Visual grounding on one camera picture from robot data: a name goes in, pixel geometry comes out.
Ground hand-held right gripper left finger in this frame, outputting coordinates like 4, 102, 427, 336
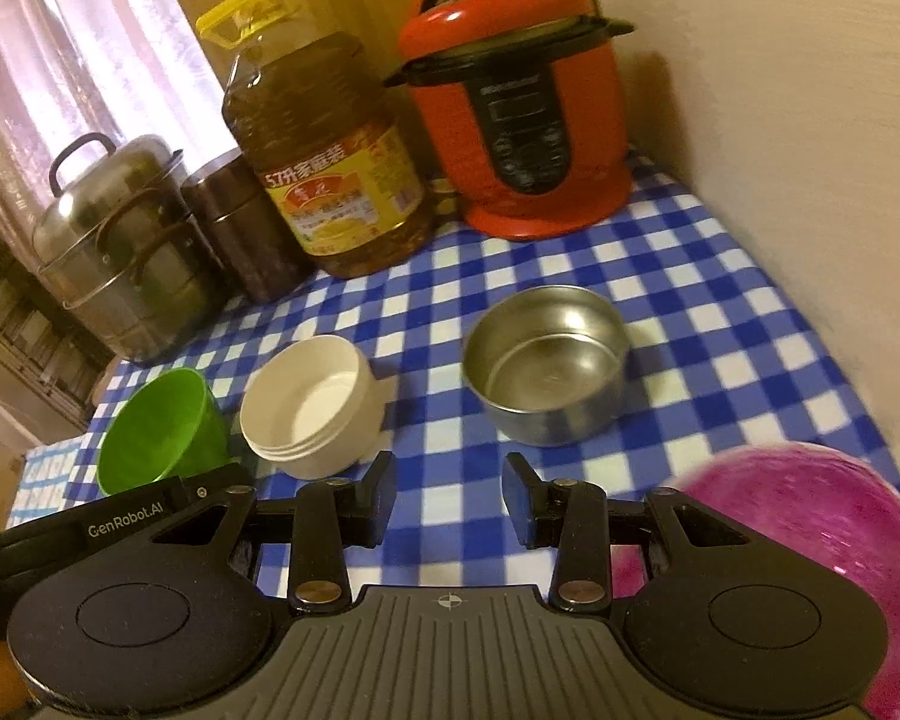
150, 451, 398, 612

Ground blue white checkered tablecloth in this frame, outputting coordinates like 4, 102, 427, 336
7, 150, 900, 608

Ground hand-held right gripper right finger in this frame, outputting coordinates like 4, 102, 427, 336
501, 452, 752, 611

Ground pink transparent plastic plate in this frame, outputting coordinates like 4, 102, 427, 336
658, 444, 900, 720

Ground sheer pink curtain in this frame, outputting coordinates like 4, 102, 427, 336
0, 0, 233, 241

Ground large cooking oil bottle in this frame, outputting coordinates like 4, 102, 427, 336
196, 0, 430, 278

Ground green plastic bowl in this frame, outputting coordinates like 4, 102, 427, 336
95, 367, 230, 497

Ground brown metal canister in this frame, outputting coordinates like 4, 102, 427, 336
180, 148, 320, 306

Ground cream white ribbed bowl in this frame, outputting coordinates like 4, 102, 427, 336
238, 335, 385, 479

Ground stainless steel bowl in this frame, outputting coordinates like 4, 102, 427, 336
462, 284, 631, 448

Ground stainless steel steamer pot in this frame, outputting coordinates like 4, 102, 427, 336
31, 132, 230, 367

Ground light blue patterned cloth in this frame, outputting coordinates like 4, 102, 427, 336
7, 439, 100, 530

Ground dark shelf rack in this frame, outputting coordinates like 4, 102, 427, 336
0, 232, 117, 436

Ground red electric pressure cooker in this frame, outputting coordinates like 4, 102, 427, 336
382, 0, 637, 242

